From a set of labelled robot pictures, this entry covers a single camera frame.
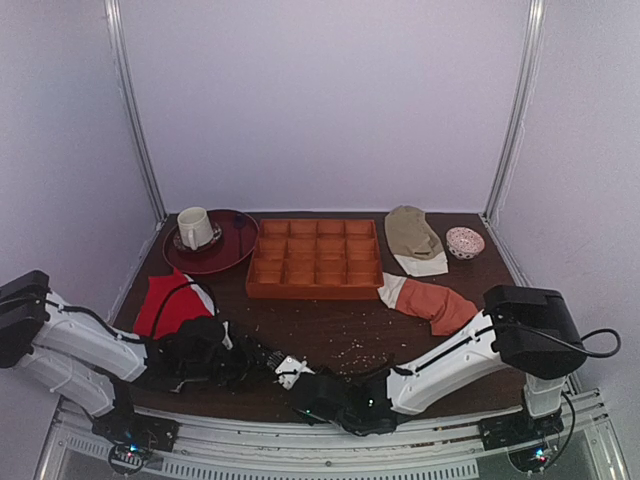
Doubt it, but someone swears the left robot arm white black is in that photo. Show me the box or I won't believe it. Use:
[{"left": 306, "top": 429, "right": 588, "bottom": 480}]
[{"left": 1, "top": 270, "right": 276, "bottom": 418}]

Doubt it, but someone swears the khaki underwear cream waistband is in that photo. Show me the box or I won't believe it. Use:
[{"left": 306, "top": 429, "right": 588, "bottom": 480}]
[{"left": 384, "top": 206, "right": 449, "bottom": 278}]

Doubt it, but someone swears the right aluminium frame post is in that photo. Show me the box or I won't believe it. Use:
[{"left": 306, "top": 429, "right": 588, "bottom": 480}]
[{"left": 483, "top": 0, "right": 546, "bottom": 224}]

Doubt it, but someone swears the red underwear white trim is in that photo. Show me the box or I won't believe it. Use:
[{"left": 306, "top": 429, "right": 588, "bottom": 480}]
[{"left": 133, "top": 269, "right": 218, "bottom": 339}]

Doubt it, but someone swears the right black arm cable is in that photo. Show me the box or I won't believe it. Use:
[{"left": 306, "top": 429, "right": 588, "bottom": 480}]
[{"left": 494, "top": 312, "right": 622, "bottom": 359}]

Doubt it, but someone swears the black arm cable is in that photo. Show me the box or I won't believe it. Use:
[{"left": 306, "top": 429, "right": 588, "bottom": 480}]
[
  {"left": 494, "top": 312, "right": 622, "bottom": 359},
  {"left": 44, "top": 280, "right": 221, "bottom": 346}
]

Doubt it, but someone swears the cream ceramic mug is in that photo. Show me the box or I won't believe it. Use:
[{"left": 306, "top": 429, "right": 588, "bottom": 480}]
[{"left": 177, "top": 207, "right": 214, "bottom": 251}]

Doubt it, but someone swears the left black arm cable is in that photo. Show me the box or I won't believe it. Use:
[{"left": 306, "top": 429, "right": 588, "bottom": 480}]
[{"left": 44, "top": 280, "right": 221, "bottom": 346}]

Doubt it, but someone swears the orange underwear white waistband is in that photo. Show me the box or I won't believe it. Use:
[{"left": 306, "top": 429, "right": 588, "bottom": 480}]
[{"left": 378, "top": 273, "right": 479, "bottom": 337}]

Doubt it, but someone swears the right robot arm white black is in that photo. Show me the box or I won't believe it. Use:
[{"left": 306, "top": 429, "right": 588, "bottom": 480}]
[{"left": 269, "top": 286, "right": 587, "bottom": 437}]

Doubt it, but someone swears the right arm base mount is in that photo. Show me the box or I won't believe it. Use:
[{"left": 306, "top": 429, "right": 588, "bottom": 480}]
[{"left": 478, "top": 409, "right": 564, "bottom": 474}]

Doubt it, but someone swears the dark red bowl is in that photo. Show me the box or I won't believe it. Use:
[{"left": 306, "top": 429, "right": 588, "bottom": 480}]
[{"left": 162, "top": 209, "right": 259, "bottom": 275}]

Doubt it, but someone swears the pink patterned small bowl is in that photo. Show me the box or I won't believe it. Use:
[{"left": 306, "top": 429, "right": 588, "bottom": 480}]
[{"left": 445, "top": 226, "right": 486, "bottom": 260}]

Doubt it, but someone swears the aluminium frame post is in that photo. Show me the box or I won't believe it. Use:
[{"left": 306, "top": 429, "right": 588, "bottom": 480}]
[
  {"left": 103, "top": 0, "right": 167, "bottom": 223},
  {"left": 483, "top": 0, "right": 546, "bottom": 224}
]

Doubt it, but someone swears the left aluminium frame post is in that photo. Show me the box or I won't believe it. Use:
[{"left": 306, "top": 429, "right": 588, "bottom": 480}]
[{"left": 103, "top": 0, "right": 167, "bottom": 223}]

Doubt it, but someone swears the orange wooden compartment tray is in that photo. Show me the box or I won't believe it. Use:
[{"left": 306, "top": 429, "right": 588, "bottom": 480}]
[{"left": 245, "top": 218, "right": 383, "bottom": 301}]

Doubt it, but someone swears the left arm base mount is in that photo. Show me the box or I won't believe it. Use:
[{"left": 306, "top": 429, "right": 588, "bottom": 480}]
[{"left": 90, "top": 410, "right": 179, "bottom": 476}]

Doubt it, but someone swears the dark saucer plate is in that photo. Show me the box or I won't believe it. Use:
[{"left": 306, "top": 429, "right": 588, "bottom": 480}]
[{"left": 170, "top": 222, "right": 222, "bottom": 253}]

